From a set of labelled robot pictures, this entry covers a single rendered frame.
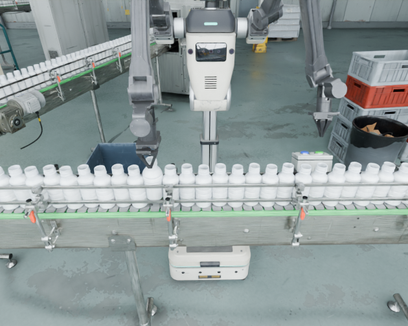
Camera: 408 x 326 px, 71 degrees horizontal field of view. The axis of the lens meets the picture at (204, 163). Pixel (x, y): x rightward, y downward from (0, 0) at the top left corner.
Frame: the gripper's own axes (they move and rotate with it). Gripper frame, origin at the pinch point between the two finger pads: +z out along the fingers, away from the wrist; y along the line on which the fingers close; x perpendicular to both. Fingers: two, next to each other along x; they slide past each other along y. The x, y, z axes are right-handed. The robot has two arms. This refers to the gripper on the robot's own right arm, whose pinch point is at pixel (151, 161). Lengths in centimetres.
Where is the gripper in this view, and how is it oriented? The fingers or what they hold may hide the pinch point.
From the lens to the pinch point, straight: 98.1
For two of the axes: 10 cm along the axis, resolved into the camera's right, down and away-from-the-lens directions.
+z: 0.0, 8.4, 5.4
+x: 10.0, -0.1, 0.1
